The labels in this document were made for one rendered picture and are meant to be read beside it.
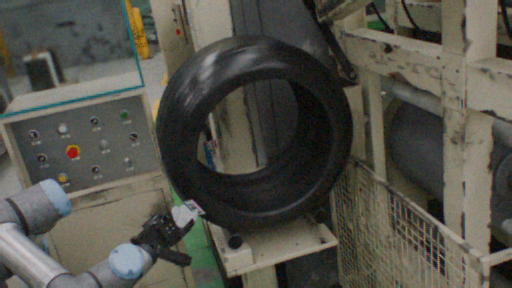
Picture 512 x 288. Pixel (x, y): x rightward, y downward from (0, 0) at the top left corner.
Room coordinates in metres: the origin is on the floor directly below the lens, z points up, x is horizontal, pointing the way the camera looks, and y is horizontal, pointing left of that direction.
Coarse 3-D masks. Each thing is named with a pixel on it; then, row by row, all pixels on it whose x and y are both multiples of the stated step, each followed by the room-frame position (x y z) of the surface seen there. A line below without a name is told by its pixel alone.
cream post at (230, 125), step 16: (192, 0) 1.61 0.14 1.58; (208, 0) 1.62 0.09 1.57; (224, 0) 1.64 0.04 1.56; (192, 16) 1.62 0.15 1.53; (208, 16) 1.62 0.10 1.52; (224, 16) 1.63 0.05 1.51; (208, 32) 1.62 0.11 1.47; (224, 32) 1.63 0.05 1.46; (240, 96) 1.64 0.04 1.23; (224, 112) 1.62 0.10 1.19; (240, 112) 1.63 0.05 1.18; (224, 128) 1.62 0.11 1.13; (240, 128) 1.63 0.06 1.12; (224, 144) 1.62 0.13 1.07; (240, 144) 1.63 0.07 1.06; (224, 160) 1.61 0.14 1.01; (240, 160) 1.63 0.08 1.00; (256, 272) 1.62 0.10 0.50; (272, 272) 1.64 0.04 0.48
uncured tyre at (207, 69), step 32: (192, 64) 1.35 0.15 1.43; (224, 64) 1.26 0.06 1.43; (256, 64) 1.25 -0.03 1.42; (288, 64) 1.27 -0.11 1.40; (320, 64) 1.33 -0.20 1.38; (192, 96) 1.23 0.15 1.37; (224, 96) 1.23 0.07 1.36; (320, 96) 1.28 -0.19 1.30; (160, 128) 1.29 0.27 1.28; (192, 128) 1.21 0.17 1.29; (320, 128) 1.54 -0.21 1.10; (352, 128) 1.34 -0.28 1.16; (192, 160) 1.20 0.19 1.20; (288, 160) 1.55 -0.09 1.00; (320, 160) 1.47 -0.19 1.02; (192, 192) 1.20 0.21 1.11; (224, 192) 1.48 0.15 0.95; (256, 192) 1.50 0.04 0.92; (288, 192) 1.45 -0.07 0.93; (320, 192) 1.28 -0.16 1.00; (224, 224) 1.23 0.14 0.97; (256, 224) 1.24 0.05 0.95
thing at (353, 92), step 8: (344, 80) 1.78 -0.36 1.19; (344, 88) 1.65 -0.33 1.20; (352, 88) 1.65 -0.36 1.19; (360, 88) 1.66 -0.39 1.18; (352, 96) 1.65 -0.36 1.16; (360, 96) 1.66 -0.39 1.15; (352, 104) 1.65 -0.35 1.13; (360, 104) 1.66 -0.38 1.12; (352, 112) 1.65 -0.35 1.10; (360, 112) 1.66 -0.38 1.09; (360, 120) 1.66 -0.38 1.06; (360, 128) 1.66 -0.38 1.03; (360, 136) 1.66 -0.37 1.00; (352, 144) 1.65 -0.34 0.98; (360, 144) 1.65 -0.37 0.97; (352, 152) 1.65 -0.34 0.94; (360, 152) 1.65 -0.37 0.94; (360, 160) 1.65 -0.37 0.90
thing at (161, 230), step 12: (156, 216) 1.14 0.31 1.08; (168, 216) 1.12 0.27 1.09; (144, 228) 1.09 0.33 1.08; (156, 228) 1.09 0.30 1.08; (168, 228) 1.11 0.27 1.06; (132, 240) 1.06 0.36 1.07; (144, 240) 1.06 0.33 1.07; (156, 240) 1.08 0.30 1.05; (168, 240) 1.08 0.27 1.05; (180, 240) 1.10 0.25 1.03
